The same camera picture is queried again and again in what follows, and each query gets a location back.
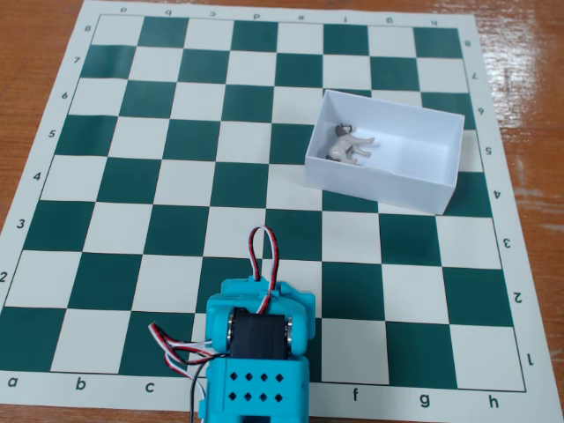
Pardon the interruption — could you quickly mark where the white open cardboard box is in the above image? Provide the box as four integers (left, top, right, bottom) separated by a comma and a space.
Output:
303, 88, 466, 217

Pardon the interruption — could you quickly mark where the green white chessboard mat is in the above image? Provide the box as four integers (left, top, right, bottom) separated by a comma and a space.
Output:
0, 0, 551, 419

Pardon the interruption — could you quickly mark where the red white black wrist cable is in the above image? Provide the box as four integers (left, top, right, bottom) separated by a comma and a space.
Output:
248, 225, 279, 315

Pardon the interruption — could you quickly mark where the red white black base cable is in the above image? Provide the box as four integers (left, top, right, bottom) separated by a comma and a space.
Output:
148, 322, 217, 366

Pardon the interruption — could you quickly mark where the red white black elbow cable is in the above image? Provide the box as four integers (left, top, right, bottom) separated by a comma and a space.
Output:
163, 352, 212, 423

